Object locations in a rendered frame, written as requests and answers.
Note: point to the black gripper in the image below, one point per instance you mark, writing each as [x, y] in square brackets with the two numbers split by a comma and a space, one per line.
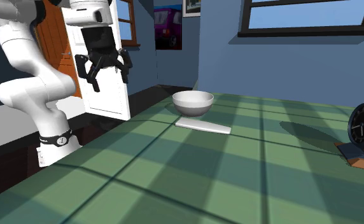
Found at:
[99, 42]

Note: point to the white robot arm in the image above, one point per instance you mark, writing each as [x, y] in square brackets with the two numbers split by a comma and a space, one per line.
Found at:
[30, 90]

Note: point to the white door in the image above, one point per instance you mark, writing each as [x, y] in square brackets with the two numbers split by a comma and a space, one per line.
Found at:
[109, 99]

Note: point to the brown framed window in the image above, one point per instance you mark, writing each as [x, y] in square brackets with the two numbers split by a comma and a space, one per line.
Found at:
[132, 34]

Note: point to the orange wooden door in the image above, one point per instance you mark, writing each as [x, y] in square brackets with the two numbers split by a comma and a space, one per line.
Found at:
[54, 43]

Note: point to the white bowl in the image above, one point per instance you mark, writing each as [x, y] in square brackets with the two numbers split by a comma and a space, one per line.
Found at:
[193, 104]

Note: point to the white remote control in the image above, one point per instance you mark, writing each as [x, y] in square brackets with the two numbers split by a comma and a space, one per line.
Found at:
[203, 126]

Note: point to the black framed window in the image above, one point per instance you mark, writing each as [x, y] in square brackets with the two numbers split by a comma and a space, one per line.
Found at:
[306, 14]

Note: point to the dark blue clock, wooden base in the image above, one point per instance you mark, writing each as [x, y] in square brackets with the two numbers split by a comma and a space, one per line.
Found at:
[363, 124]

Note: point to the purple wall poster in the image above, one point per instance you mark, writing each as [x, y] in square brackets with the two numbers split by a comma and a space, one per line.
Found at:
[168, 28]

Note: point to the white framed wall picture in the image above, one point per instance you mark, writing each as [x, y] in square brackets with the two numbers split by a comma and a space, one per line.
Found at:
[192, 7]

